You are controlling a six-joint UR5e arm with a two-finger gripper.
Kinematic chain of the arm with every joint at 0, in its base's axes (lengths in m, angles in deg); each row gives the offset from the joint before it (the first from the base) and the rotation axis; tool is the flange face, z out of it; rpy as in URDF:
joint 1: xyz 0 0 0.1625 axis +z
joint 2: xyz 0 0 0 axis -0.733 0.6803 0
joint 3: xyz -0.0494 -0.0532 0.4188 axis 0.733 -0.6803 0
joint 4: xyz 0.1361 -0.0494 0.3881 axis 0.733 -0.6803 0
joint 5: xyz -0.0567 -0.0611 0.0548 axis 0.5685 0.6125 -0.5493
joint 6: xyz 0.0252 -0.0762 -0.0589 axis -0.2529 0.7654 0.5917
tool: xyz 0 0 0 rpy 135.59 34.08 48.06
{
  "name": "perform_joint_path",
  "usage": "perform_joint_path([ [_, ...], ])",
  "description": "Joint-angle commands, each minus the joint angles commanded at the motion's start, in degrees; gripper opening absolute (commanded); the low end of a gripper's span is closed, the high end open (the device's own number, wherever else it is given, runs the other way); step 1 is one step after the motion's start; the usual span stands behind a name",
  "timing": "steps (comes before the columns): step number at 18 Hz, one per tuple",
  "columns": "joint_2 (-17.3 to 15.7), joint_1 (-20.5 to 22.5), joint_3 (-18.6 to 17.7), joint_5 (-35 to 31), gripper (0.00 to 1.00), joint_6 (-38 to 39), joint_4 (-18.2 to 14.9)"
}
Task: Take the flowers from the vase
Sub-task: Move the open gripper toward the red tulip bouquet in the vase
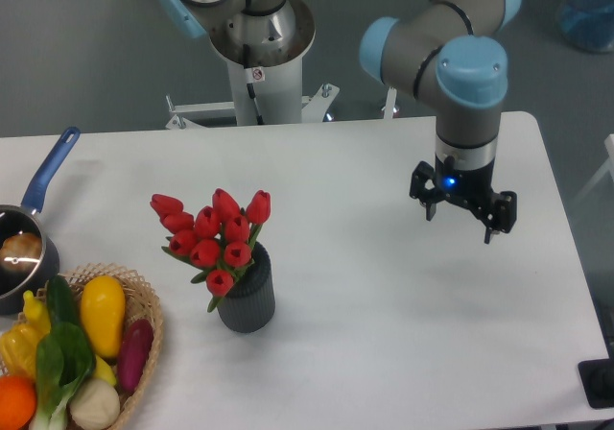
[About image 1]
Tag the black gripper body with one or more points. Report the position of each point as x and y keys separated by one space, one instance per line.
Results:
x=468 y=189

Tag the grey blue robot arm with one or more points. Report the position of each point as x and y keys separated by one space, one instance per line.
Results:
x=446 y=58

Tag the dark grey ribbed vase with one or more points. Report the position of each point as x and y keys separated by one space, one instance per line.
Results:
x=250 y=304

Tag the black device at edge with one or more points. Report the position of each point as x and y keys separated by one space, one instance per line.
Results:
x=597 y=381

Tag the red tulip bouquet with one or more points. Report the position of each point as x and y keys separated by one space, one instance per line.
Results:
x=219 y=241

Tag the blue plastic container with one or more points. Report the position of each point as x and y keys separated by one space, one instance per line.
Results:
x=587 y=24

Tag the purple eggplant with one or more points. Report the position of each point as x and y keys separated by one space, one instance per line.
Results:
x=134 y=353

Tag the yellow squash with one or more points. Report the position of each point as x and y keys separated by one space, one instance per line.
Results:
x=102 y=309

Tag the green cucumber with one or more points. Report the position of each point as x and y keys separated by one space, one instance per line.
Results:
x=60 y=302

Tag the beige garlic bulb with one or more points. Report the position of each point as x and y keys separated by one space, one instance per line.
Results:
x=95 y=406

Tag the green bok choy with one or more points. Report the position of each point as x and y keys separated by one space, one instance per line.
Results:
x=64 y=360

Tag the small yellow pepper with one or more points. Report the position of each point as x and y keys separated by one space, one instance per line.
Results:
x=36 y=313

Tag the bread roll in pan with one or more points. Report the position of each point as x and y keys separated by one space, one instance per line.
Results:
x=21 y=253

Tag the yellow bell pepper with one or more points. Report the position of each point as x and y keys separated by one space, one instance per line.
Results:
x=18 y=350

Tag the orange fruit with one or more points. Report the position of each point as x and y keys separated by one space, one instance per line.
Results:
x=18 y=401

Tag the white furniture frame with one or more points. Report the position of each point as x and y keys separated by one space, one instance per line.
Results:
x=604 y=171

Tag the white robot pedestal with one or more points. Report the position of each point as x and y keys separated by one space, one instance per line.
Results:
x=263 y=57

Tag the blue handled saucepan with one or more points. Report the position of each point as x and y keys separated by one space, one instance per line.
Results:
x=24 y=218

